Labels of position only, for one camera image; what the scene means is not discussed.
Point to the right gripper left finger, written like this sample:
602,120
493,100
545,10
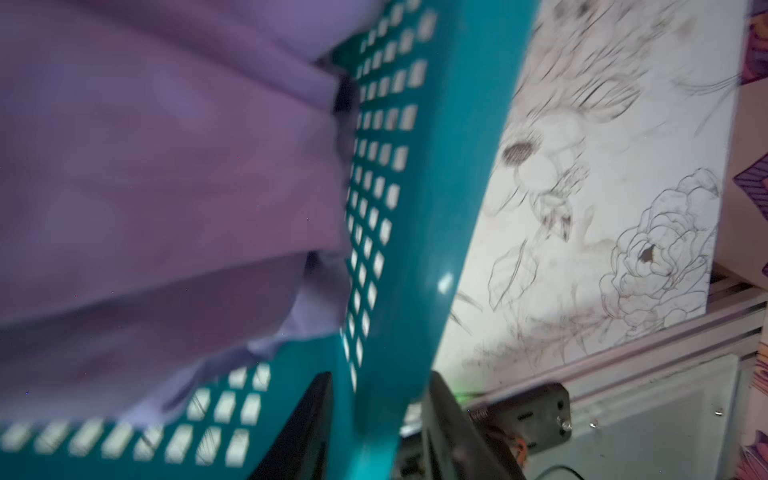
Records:
300,451

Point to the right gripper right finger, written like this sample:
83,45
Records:
452,445

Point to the lavender purple t-shirt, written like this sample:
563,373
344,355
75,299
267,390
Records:
173,185

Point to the teal plastic laundry basket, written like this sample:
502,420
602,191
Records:
435,81

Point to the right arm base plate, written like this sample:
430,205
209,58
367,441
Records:
540,417

